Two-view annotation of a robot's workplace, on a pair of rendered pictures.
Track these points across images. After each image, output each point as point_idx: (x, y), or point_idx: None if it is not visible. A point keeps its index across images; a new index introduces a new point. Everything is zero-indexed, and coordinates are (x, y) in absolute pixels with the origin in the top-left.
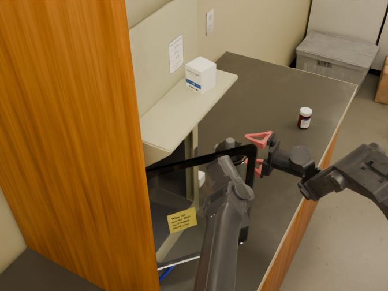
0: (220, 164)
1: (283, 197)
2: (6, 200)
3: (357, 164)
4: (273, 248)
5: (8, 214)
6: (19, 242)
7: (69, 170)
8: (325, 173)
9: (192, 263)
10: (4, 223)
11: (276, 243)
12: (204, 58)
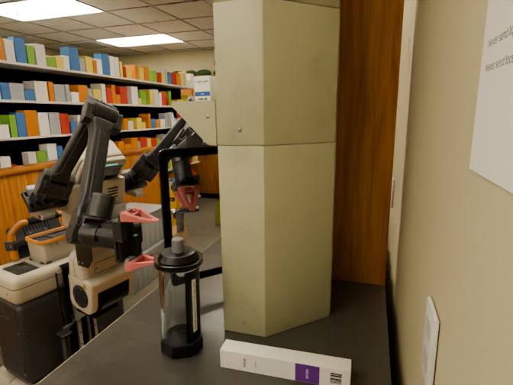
0: (191, 134)
1: (95, 359)
2: (399, 228)
3: (108, 105)
4: (136, 308)
5: (398, 242)
6: (395, 280)
7: None
8: (107, 153)
9: (222, 289)
10: (397, 245)
11: (130, 312)
12: (205, 76)
